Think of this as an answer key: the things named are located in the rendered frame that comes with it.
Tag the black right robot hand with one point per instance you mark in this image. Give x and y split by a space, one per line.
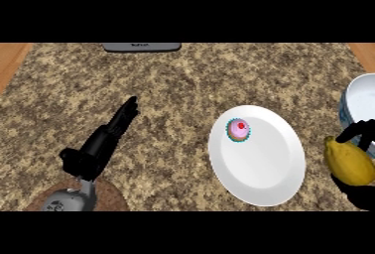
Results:
359 195

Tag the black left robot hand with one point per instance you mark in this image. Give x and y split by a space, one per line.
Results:
99 145

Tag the yellow lemon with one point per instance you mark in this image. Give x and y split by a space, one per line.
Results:
349 160

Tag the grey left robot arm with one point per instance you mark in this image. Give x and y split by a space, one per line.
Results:
73 198

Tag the white plate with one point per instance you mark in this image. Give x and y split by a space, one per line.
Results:
257 155

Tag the white bowl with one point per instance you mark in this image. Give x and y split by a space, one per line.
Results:
361 102

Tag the brown round mat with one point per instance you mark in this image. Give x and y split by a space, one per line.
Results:
110 197

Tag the pink frosted cupcake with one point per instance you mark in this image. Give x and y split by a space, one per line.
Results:
238 130

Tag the grey appliance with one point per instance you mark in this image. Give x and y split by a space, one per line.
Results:
142 47

